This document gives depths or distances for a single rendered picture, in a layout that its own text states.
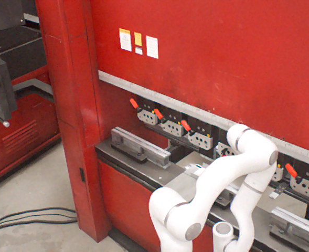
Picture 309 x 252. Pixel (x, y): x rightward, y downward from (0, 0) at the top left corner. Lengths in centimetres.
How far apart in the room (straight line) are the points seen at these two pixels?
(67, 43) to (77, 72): 20
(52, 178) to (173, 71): 226
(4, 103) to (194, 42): 116
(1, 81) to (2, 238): 156
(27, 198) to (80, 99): 156
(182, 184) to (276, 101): 72
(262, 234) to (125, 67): 119
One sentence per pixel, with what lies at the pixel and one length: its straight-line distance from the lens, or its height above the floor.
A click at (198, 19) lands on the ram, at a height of 186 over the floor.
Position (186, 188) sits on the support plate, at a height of 100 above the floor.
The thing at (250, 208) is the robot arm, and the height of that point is 125.
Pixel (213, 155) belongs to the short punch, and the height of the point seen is 113.
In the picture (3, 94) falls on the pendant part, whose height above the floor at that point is 141.
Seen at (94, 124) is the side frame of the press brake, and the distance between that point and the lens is 267.
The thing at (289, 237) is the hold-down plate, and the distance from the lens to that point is 207.
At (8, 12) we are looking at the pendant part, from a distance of 233.
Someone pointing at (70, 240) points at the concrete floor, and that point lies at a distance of 333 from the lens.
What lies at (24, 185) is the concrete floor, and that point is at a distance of 400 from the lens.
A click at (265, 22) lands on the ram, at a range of 166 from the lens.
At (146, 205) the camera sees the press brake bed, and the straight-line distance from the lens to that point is 259.
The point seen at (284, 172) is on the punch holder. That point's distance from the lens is 194.
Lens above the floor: 235
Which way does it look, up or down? 31 degrees down
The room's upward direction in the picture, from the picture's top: 3 degrees counter-clockwise
